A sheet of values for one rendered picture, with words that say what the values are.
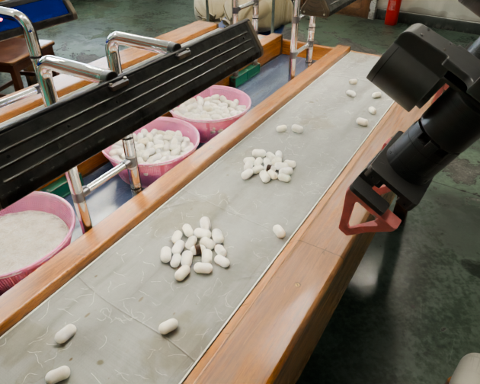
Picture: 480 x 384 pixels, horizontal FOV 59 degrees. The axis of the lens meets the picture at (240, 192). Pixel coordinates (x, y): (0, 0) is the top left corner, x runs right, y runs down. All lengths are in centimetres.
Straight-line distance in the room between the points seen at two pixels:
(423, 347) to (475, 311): 30
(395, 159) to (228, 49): 45
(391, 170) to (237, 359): 36
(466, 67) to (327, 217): 54
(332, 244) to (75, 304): 49
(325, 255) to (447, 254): 133
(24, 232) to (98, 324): 33
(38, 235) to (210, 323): 44
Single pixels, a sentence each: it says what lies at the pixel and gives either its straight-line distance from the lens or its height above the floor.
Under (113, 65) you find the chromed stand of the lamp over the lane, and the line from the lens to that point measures 87.
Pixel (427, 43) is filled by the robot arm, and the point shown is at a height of 122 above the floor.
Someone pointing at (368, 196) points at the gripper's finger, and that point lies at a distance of 48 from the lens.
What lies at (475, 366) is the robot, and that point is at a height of 28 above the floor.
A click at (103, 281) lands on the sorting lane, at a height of 74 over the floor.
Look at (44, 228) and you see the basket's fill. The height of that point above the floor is 73.
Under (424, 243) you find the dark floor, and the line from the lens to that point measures 213.
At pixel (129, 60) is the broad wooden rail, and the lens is 181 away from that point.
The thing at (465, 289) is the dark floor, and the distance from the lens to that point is 199.
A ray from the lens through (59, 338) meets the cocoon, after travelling 77.
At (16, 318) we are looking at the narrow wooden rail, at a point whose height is 75.
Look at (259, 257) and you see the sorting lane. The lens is 85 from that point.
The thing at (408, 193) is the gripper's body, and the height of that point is 107.
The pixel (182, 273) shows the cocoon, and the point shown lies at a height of 76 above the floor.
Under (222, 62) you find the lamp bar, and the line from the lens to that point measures 82.
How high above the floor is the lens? 134
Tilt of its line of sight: 36 degrees down
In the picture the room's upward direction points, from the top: straight up
